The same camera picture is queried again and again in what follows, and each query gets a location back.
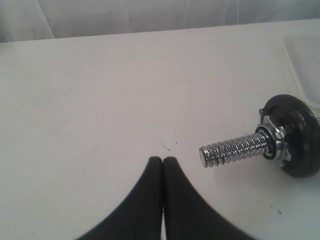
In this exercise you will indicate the chrome spin-lock collar nut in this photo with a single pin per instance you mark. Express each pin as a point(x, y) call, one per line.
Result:
point(275, 135)

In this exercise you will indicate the black weight plate end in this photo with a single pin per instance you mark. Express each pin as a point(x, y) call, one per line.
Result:
point(302, 133)

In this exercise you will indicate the chrome threaded dumbbell bar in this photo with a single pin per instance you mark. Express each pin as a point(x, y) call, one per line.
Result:
point(236, 149)

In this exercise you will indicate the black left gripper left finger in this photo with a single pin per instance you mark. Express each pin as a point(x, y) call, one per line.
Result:
point(139, 215)

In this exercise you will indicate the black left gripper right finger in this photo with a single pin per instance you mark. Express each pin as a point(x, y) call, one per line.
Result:
point(187, 215)

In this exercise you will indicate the white rectangular tray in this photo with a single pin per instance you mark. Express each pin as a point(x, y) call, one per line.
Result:
point(303, 56)

